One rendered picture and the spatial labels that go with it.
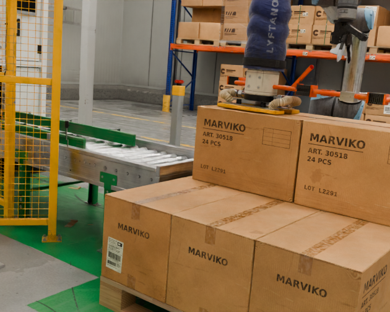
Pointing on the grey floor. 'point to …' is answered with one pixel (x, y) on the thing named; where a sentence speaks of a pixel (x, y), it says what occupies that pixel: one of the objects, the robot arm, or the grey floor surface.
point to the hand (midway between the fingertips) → (344, 63)
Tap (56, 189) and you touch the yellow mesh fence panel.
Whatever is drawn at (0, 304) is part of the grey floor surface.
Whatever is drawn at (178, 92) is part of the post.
